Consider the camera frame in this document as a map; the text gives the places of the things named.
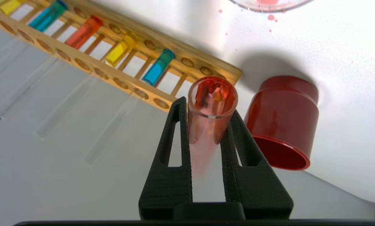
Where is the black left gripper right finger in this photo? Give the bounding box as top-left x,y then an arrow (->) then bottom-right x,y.
220,109 -> 294,219

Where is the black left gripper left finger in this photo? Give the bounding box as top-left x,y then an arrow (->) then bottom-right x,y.
139,97 -> 193,220

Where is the red pigment glass test tube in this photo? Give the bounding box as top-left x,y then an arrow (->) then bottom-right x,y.
0,15 -> 104,126
187,75 -> 239,181

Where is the blue pigment glass test tube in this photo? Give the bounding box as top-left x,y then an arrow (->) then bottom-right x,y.
84,48 -> 176,167
0,0 -> 68,73

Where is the wooden test tube rack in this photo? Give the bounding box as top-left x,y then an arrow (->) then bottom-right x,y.
0,0 -> 243,113

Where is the yellow pigment glass test tube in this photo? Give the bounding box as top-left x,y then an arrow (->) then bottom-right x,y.
0,0 -> 28,19
33,31 -> 139,140

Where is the dark red plastic cup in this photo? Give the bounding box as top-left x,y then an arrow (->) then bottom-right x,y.
244,75 -> 320,171

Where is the clear glass spouted dish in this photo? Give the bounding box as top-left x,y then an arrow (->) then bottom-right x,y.
228,0 -> 315,13

